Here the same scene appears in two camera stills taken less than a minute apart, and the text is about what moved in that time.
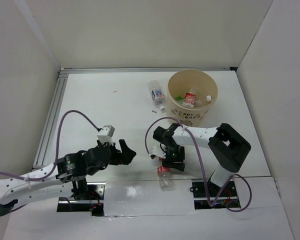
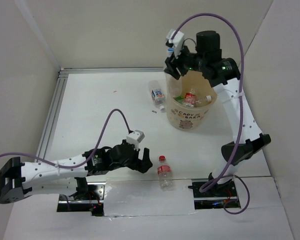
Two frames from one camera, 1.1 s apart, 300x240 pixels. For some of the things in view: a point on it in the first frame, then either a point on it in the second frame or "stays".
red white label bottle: x=190 y=99 stays
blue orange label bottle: x=158 y=95 stays
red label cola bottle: x=165 y=178 stays
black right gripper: x=169 y=161 → x=171 y=68
